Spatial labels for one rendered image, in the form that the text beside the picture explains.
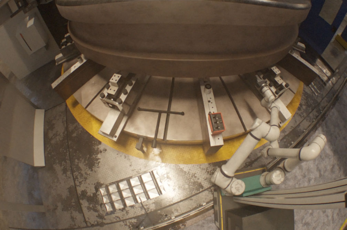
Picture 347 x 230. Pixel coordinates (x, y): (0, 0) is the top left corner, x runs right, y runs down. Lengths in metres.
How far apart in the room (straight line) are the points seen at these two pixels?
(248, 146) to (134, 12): 1.41
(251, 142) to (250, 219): 0.69
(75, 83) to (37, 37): 1.95
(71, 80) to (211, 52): 2.16
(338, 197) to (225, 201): 1.38
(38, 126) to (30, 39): 2.07
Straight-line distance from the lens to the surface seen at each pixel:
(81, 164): 2.61
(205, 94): 1.77
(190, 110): 2.07
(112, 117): 2.03
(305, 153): 1.33
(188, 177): 2.14
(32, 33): 4.22
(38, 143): 3.33
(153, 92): 2.25
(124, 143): 2.35
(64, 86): 2.73
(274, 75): 2.23
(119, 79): 1.85
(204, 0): 1.18
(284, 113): 2.41
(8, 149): 2.89
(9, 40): 5.04
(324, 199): 0.83
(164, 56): 1.53
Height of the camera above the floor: 2.13
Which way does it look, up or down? 58 degrees down
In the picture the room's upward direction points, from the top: 3 degrees counter-clockwise
